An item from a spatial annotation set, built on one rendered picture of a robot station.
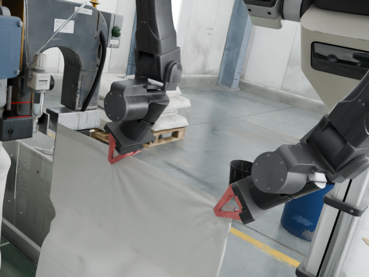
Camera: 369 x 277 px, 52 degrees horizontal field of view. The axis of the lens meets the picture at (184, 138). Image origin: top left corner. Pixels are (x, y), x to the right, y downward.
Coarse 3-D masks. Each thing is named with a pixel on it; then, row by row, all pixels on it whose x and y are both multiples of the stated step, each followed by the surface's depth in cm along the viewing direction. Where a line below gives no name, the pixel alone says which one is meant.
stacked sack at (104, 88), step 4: (100, 84) 374; (104, 84) 373; (108, 84) 373; (100, 88) 370; (104, 88) 368; (108, 88) 365; (100, 92) 368; (104, 92) 366; (100, 96) 370; (104, 96) 362
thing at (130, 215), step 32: (64, 128) 91; (64, 160) 92; (96, 160) 86; (128, 160) 80; (64, 192) 94; (96, 192) 88; (128, 192) 82; (160, 192) 76; (192, 192) 72; (64, 224) 92; (96, 224) 90; (128, 224) 83; (160, 224) 77; (192, 224) 73; (224, 224) 68; (64, 256) 87; (96, 256) 84; (128, 256) 83; (160, 256) 79; (192, 256) 74
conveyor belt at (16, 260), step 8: (0, 248) 149; (8, 248) 150; (8, 256) 145; (16, 256) 146; (24, 256) 147; (8, 264) 141; (16, 264) 142; (24, 264) 143; (32, 264) 144; (0, 272) 136; (8, 272) 137; (16, 272) 138; (24, 272) 139; (32, 272) 140
